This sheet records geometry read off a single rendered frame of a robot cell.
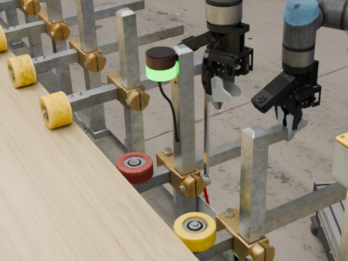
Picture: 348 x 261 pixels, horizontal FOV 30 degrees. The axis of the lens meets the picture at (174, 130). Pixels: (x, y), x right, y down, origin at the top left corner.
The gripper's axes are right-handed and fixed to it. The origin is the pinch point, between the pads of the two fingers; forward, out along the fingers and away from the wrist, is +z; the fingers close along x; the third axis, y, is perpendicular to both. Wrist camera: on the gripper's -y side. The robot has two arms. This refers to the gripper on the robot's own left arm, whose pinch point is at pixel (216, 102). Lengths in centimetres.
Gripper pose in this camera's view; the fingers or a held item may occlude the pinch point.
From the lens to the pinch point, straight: 144.9
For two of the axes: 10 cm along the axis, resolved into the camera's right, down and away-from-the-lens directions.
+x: 6.4, -4.2, 6.4
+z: 0.4, 8.5, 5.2
